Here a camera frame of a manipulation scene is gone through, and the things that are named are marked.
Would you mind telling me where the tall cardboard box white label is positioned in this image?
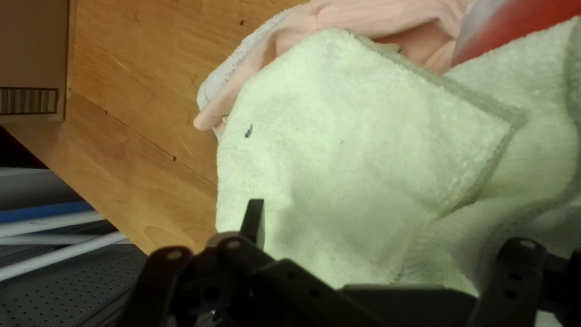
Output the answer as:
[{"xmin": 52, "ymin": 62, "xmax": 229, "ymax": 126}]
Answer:
[{"xmin": 0, "ymin": 0, "xmax": 77, "ymax": 126}]

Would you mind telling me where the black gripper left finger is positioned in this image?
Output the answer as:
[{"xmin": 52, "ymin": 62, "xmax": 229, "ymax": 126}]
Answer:
[{"xmin": 117, "ymin": 198, "xmax": 389, "ymax": 327}]

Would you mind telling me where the peach cloth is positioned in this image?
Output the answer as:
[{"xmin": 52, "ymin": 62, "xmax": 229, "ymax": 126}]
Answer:
[{"xmin": 191, "ymin": 0, "xmax": 487, "ymax": 135}]

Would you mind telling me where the light green towel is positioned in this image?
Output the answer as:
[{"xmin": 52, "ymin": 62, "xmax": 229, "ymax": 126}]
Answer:
[{"xmin": 213, "ymin": 17, "xmax": 581, "ymax": 327}]

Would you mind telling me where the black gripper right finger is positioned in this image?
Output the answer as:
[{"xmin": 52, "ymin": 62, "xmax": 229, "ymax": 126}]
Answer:
[{"xmin": 469, "ymin": 237, "xmax": 581, "ymax": 327}]

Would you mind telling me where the white metal bar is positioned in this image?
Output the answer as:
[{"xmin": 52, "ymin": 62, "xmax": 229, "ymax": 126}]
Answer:
[
  {"xmin": 0, "ymin": 209, "xmax": 108, "ymax": 240},
  {"xmin": 0, "ymin": 231, "xmax": 133, "ymax": 286}
]

